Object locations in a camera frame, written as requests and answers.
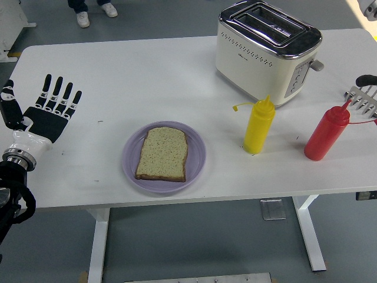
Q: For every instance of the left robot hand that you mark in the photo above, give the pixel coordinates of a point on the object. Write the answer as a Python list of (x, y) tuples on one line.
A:
[(44, 125)]

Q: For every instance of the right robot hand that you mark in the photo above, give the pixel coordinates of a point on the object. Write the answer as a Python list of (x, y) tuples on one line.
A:
[(366, 80)]

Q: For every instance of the cream and chrome toaster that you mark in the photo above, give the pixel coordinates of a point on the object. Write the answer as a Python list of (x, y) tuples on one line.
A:
[(250, 67)]

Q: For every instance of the slice of bread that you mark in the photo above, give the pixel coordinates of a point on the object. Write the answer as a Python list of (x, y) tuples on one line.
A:
[(163, 154)]

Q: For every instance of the purple round plate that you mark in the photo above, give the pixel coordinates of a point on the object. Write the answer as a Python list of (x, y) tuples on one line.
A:
[(197, 147)]

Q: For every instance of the white machine housing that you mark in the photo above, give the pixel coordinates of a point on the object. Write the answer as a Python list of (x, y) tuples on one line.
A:
[(11, 26)]

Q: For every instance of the small silver floor plate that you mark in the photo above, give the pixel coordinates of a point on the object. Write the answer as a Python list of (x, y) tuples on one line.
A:
[(272, 210)]

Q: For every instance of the long silver metal plate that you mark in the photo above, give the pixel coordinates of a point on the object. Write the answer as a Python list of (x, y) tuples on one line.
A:
[(197, 278)]

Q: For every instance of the silver metal toast rack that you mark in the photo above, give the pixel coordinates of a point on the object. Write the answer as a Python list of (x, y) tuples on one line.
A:
[(366, 101)]

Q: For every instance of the red squeeze bottle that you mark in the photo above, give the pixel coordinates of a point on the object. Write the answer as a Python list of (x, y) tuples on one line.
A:
[(324, 135)]

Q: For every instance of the black table control box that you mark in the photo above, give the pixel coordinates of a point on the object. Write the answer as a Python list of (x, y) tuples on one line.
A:
[(366, 196)]

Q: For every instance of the yellow squeeze bottle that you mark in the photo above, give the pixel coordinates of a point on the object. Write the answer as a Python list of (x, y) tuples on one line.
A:
[(257, 129)]

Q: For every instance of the white table leg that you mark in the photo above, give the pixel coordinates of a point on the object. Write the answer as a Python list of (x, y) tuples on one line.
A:
[(98, 241), (309, 236)]

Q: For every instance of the brown floor tape piece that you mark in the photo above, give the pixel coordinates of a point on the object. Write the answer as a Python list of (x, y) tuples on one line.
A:
[(83, 277)]

